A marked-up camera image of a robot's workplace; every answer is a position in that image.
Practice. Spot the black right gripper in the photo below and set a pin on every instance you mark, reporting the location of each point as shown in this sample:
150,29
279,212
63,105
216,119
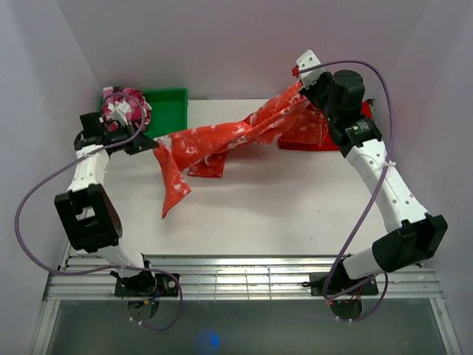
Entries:
324,78

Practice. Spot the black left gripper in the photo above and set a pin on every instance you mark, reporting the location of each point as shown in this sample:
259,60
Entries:
140,141

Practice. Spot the red white tie-dye trousers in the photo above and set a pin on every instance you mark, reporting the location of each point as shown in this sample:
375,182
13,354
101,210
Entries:
201,152

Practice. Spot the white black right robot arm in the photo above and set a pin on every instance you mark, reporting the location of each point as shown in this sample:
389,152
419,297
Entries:
413,234

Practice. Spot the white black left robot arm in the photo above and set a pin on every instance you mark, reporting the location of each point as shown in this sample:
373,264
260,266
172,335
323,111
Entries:
88,216

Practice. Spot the pink camouflage garment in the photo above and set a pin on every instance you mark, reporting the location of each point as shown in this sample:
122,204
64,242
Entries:
135,98

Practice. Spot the green plastic bin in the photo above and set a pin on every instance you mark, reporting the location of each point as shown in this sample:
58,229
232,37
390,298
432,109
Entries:
169,111

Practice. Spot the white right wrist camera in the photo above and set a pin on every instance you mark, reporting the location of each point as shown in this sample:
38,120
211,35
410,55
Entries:
304,69

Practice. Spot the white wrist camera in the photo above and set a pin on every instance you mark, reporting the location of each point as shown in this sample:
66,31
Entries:
304,69
118,111

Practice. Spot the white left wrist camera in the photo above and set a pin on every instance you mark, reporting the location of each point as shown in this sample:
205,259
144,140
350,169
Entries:
118,111

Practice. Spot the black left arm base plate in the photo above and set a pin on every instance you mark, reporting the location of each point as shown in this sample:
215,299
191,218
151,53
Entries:
147,284

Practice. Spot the aluminium table frame rail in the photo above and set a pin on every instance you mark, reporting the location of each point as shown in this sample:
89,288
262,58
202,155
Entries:
232,277

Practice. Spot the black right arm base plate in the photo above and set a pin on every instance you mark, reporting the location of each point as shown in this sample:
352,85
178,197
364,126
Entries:
336,285

